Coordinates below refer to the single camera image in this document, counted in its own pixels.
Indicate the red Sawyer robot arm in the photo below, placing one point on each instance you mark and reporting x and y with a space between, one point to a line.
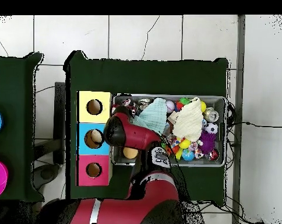
136 137

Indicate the wooden box with three holes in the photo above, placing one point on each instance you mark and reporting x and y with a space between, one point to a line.
103 116

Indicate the mint green waffle cloth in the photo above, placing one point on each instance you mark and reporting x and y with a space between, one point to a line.
157 114

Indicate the orange round sponge disc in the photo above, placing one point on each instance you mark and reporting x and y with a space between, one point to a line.
130 153

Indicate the white baseball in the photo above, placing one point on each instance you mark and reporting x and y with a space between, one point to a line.
170 106

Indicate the dark green table cloth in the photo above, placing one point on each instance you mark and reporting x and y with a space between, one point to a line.
143 77

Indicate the cream waffle cloth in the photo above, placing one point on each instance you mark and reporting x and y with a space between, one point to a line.
188 121

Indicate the green and orange spiky ball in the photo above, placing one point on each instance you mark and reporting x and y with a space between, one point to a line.
184 101

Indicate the blue globe ball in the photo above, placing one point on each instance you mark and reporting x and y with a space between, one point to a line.
188 155

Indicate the yellow foam ball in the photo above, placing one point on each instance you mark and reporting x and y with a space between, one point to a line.
203 106

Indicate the purple spiky ball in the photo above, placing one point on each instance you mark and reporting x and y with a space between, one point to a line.
207 142

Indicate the crushed silver drink can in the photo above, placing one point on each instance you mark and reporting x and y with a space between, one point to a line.
211 114

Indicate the small soccer ball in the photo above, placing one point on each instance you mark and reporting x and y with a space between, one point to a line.
211 128

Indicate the dark green side table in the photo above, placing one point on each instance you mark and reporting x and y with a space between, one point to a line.
15 116

